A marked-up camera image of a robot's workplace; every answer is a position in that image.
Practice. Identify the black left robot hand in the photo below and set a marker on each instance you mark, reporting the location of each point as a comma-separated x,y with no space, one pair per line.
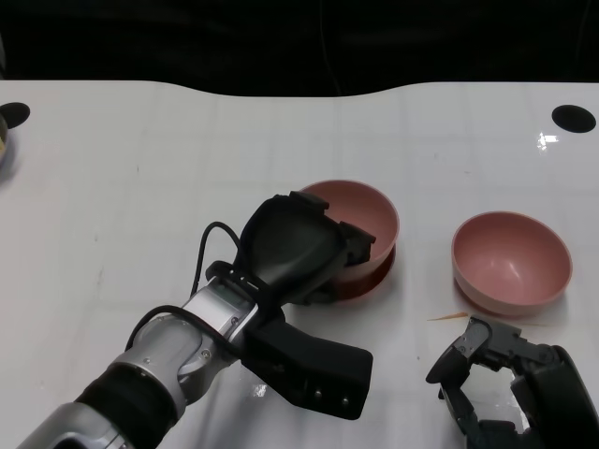
290,243

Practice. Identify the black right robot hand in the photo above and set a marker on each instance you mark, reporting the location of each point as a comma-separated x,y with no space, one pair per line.
538,374

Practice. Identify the pink bowl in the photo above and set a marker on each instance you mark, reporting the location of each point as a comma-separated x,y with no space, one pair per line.
369,210
374,277
510,262

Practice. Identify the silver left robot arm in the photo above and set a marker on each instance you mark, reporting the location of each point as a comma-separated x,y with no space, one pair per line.
154,348

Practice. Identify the black cloth backdrop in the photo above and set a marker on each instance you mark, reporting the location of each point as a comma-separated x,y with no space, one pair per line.
281,37

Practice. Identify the black table grommet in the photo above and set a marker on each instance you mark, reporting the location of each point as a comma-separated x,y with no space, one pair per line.
14,115
573,119

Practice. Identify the lavender plate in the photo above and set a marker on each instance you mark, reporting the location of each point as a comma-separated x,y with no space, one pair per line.
4,145

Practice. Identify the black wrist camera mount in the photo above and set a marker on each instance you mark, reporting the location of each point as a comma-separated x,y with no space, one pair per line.
327,369

